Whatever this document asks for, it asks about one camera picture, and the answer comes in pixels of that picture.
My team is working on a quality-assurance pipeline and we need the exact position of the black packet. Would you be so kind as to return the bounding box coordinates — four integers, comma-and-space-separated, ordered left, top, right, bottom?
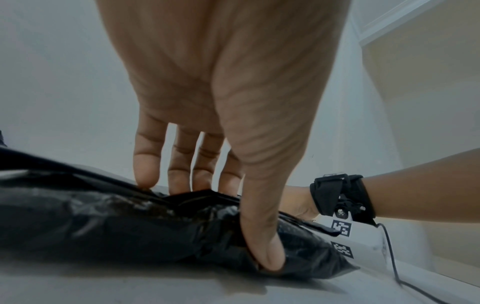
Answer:
0, 146, 361, 280

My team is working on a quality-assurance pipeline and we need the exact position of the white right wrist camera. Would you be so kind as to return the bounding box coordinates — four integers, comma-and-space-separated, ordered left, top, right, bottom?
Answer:
312, 215, 391, 272

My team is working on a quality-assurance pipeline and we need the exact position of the person's right hand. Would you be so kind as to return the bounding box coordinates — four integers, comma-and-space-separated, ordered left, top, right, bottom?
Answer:
276, 185, 322, 221

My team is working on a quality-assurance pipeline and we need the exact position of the person's right forearm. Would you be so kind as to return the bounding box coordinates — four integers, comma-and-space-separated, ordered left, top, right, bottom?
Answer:
361, 148, 480, 224

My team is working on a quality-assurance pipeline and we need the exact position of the black right camera cable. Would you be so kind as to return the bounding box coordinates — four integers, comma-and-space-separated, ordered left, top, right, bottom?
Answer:
374, 222, 451, 304

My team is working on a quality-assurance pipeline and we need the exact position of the person's left hand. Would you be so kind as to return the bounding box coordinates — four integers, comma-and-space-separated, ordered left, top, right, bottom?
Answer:
95, 0, 354, 272

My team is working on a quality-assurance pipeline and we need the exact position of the black right wristband with markers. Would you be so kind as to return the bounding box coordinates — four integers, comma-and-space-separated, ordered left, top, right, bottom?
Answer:
309, 173, 377, 226

